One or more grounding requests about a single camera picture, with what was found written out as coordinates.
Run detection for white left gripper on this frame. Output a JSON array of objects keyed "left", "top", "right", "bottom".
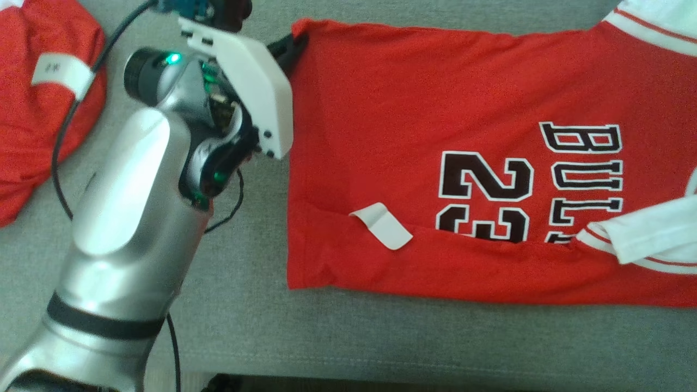
[{"left": 178, "top": 16, "right": 309, "bottom": 160}]

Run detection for red white basketball jersey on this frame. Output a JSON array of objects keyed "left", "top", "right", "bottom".
[{"left": 286, "top": 0, "right": 697, "bottom": 309}]

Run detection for red white-trimmed shorts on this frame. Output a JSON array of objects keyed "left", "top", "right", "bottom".
[{"left": 0, "top": 0, "right": 107, "bottom": 228}]

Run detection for large grey sofa seat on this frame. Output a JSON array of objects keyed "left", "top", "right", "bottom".
[{"left": 0, "top": 0, "right": 697, "bottom": 382}]

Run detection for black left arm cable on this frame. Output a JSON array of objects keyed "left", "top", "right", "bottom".
[{"left": 51, "top": 0, "right": 160, "bottom": 219}]

